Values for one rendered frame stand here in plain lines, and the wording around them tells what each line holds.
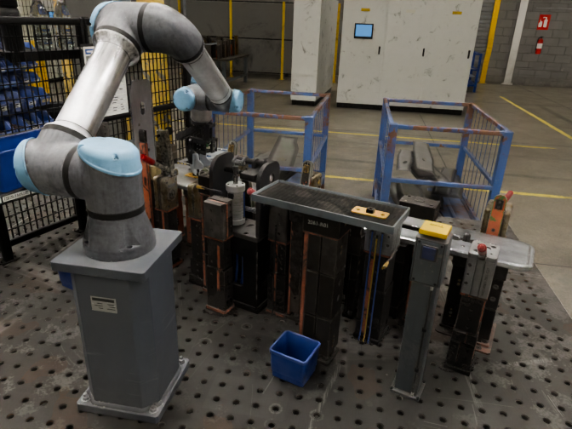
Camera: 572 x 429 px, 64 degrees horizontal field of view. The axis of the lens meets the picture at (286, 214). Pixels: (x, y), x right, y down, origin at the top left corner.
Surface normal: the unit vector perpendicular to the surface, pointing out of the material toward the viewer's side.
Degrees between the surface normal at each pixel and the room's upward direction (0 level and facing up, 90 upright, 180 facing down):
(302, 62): 90
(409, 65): 90
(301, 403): 0
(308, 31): 90
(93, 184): 90
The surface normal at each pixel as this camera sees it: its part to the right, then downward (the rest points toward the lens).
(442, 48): -0.16, 0.38
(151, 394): 0.55, 0.32
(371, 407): 0.04, -0.92
